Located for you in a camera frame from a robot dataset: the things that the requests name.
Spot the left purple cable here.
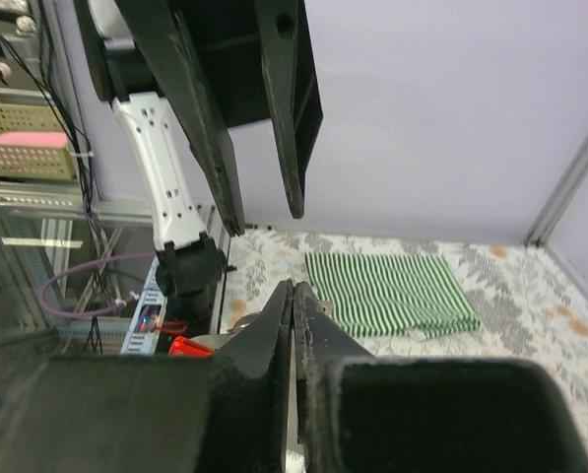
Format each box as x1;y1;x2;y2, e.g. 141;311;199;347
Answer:
41;250;157;319

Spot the green striped cloth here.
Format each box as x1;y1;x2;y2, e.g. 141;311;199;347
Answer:
305;252;481;340

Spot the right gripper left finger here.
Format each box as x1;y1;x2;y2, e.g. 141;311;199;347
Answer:
0;280;294;472

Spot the beige perforated basket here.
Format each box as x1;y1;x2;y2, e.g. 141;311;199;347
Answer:
0;102;76;180

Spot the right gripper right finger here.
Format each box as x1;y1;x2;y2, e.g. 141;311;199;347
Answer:
293;283;588;472

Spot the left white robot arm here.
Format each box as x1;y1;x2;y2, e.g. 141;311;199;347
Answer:
75;0;323;336

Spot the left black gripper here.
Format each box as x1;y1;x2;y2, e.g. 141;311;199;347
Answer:
116;0;323;237

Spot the red handled metal key tool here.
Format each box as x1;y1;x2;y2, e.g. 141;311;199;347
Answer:
168;312;259;358

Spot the pink sponge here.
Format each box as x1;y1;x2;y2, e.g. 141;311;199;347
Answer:
0;131;68;148

